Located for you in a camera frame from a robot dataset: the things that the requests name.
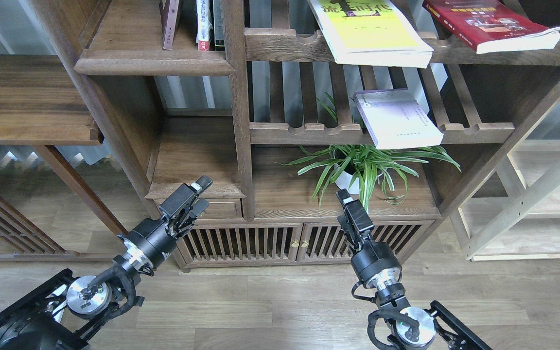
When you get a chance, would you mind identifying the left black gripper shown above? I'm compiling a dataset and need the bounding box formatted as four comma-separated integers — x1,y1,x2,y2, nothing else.
118,175,213,273

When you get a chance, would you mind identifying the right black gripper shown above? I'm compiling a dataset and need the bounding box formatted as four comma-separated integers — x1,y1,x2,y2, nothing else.
336,189,402,287

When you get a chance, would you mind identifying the white and purple book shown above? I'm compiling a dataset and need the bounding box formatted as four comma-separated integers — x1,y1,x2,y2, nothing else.
353,88,444,149

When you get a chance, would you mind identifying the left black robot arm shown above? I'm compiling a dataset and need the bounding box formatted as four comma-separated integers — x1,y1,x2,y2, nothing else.
0,176,212,350

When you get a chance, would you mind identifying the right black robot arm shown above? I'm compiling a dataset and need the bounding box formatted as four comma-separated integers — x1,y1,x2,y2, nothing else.
336,189,489,350

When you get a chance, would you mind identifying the light wooden shelf unit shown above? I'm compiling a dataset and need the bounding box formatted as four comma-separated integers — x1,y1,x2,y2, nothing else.
451,101,560,261

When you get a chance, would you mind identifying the white plant pot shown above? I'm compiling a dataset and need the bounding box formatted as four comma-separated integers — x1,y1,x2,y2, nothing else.
334,171,361,195

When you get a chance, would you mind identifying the green spider plant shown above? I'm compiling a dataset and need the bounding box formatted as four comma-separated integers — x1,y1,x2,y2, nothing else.
282,92,461,212

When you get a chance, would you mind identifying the dark wooden bookshelf cabinet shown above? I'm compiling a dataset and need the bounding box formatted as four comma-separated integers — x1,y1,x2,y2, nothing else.
29,0,560,271

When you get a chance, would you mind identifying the red white upright book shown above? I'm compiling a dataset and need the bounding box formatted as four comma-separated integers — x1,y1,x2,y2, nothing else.
196,0,212,52

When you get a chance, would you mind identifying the yellow green book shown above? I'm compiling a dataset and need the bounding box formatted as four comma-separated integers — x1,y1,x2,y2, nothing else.
309,0,433,69

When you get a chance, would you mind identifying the dark wooden side table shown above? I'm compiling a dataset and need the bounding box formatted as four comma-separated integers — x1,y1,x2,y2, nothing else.
0,55,125,235

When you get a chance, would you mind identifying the dark slatted wooden rack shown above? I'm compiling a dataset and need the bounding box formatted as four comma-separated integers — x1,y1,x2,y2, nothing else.
0,187,123,263

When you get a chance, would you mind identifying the dark upright book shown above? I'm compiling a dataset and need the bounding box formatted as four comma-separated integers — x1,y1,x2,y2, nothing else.
212,0,226,51

